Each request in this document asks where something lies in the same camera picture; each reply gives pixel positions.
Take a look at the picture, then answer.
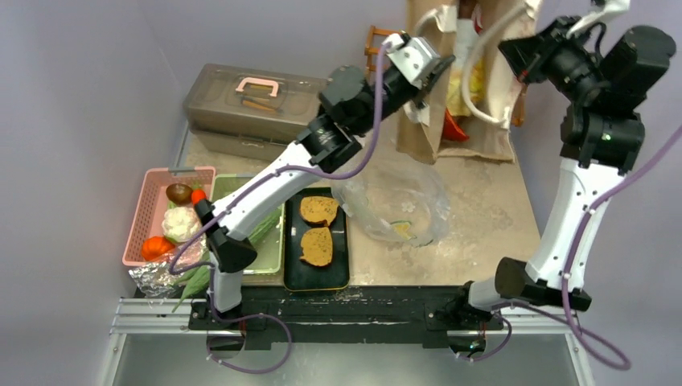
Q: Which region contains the brown paper bag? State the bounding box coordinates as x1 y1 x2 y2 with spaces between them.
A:
396 1 542 164

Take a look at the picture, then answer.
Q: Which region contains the red cassava chips packet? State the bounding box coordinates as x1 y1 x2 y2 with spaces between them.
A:
442 109 470 142

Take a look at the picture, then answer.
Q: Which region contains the snack packet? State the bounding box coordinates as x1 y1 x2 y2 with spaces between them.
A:
446 0 488 118

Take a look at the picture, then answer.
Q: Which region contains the clear plastic grocery bag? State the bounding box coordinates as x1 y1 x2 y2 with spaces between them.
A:
331 154 450 247

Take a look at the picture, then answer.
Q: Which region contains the brown bread piece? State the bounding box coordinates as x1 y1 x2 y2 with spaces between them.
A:
299 196 339 226
299 227 333 267

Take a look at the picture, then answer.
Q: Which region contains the orange carrot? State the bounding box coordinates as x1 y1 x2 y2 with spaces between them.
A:
191 184 208 205

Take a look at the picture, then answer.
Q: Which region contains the white cauliflower piece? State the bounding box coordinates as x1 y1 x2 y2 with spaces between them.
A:
162 207 202 244

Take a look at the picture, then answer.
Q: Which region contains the green bumpy cucumber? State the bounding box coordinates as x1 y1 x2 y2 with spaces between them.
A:
171 206 283 313

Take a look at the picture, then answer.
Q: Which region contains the small orange pumpkin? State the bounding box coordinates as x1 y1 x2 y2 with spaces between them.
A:
140 236 175 261

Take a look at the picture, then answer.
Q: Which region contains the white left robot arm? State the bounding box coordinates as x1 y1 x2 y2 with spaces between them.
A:
194 64 432 329

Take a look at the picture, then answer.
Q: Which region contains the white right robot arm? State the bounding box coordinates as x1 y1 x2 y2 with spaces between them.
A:
451 16 676 327

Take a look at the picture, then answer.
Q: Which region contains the orange wooden rack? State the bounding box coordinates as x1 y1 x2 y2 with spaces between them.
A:
364 25 398 76

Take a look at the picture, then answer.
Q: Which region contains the brown translucent storage box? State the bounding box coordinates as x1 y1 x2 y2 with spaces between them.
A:
183 64 327 161

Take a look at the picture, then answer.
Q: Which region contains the green plastic basket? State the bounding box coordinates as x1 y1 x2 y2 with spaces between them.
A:
211 174 284 275

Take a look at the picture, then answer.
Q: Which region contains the black tray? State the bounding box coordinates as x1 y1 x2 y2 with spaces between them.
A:
282 187 350 292

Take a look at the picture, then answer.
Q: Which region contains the brown round fruit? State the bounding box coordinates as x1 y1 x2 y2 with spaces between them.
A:
165 183 193 206

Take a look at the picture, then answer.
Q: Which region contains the pink plastic basket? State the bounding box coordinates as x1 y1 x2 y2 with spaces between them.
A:
121 166 216 267

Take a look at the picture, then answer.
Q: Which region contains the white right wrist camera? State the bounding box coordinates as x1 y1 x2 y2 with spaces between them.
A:
566 0 631 38

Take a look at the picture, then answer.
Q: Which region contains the pink box handle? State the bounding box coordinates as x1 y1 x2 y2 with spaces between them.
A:
235 76 280 98

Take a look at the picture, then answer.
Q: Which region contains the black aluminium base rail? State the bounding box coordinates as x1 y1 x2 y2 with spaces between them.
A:
109 285 597 386

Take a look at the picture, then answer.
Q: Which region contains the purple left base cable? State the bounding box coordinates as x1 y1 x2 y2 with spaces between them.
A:
206 311 294 375

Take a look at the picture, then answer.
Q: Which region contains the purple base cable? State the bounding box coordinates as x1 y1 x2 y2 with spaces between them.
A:
455 314 514 363
206 311 294 375

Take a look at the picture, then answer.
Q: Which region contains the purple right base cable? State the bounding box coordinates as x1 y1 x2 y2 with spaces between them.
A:
455 314 514 363

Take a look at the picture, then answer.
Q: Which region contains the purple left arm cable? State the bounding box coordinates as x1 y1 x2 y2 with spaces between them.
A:
169 41 392 321

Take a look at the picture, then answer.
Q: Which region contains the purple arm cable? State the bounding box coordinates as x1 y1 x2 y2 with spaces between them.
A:
169 41 392 321
506 125 682 372

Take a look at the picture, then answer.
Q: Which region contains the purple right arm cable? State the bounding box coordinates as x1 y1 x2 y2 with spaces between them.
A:
506 125 682 372

